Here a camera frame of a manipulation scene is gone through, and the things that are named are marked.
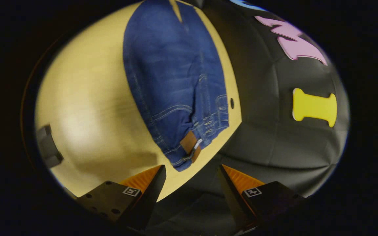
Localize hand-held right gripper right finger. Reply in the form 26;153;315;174
218;164;306;232

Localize blue denim jeans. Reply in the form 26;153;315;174
123;0;230;172

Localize black backdrop cloth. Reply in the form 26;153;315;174
145;0;351;236

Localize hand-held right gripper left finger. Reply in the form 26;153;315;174
77;165;167;230

